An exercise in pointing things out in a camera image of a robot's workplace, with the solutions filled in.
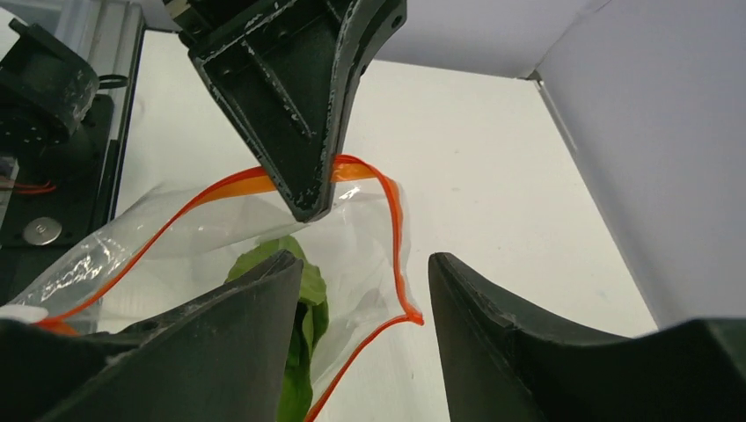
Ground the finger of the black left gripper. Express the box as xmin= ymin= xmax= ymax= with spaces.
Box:
xmin=165 ymin=0 xmax=407 ymax=222

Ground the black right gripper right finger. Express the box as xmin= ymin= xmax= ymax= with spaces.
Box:
xmin=428 ymin=252 xmax=745 ymax=421

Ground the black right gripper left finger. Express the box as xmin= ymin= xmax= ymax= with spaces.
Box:
xmin=1 ymin=251 xmax=303 ymax=421

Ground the green leaf vegetable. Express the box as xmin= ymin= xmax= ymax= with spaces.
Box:
xmin=225 ymin=236 xmax=330 ymax=422

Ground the clear orange zip bag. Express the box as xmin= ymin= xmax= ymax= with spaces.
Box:
xmin=1 ymin=156 xmax=423 ymax=421

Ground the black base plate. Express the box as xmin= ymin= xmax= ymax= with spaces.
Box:
xmin=1 ymin=94 xmax=123 ymax=303

